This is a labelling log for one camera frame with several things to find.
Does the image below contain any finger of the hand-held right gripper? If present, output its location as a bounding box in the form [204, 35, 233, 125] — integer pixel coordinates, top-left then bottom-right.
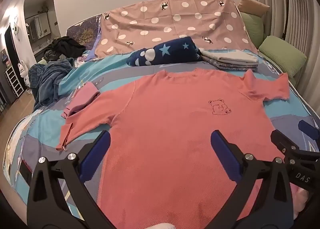
[271, 129, 301, 165]
[298, 120, 320, 142]

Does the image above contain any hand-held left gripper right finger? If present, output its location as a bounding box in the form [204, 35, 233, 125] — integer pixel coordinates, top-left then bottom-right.
[209, 130, 295, 229]

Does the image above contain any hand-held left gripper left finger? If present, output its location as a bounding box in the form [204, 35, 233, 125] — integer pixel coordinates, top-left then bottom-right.
[26, 130, 118, 229]

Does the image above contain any salmon pink t-shirt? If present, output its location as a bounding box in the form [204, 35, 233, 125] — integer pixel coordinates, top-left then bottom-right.
[55, 68, 290, 229]

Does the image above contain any stack of folded clothes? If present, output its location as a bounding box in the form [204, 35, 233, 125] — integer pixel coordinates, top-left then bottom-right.
[201, 48, 258, 63]

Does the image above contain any black clothes pile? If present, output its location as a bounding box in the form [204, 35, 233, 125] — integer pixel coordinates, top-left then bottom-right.
[44, 36, 87, 59]

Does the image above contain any person's right hand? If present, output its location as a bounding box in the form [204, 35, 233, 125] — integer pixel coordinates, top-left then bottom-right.
[291, 185, 313, 221]

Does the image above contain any blue geometric bedsheet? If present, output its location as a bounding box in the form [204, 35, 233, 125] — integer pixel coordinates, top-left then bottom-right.
[2, 48, 320, 219]

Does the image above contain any small folded pink cloth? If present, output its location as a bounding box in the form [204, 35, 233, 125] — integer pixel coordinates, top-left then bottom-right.
[62, 81, 101, 119]

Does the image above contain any large green pillow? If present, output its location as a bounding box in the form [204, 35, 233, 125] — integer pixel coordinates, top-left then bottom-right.
[259, 35, 307, 79]

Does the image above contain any folded grey patterned cloth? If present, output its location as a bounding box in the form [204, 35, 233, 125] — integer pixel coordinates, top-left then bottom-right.
[204, 59, 259, 72]

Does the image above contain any dark teal blanket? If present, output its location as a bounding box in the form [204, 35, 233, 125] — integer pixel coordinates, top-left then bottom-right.
[29, 59, 75, 112]

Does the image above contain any white cat figurine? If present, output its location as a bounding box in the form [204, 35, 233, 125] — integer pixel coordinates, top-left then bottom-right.
[17, 60, 32, 94]

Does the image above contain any white shelf rack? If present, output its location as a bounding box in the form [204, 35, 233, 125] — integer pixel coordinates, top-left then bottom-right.
[5, 65, 24, 98]

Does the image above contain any navy star print blanket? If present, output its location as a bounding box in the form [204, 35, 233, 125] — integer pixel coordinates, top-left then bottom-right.
[126, 36, 203, 67]

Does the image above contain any small green pillow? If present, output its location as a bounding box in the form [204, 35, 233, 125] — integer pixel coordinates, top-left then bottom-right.
[240, 12, 264, 42]

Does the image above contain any dark tree print cloth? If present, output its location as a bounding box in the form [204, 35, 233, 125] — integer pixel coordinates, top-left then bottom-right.
[66, 15, 102, 57]

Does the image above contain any beige pillow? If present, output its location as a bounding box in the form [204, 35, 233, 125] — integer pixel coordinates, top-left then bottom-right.
[237, 0, 270, 17]

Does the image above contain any back room wall cabinet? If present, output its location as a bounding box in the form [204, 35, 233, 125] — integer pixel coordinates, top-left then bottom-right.
[26, 11, 59, 42]

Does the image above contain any white bear wall clock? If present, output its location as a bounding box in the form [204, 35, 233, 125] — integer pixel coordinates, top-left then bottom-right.
[11, 15, 21, 41]

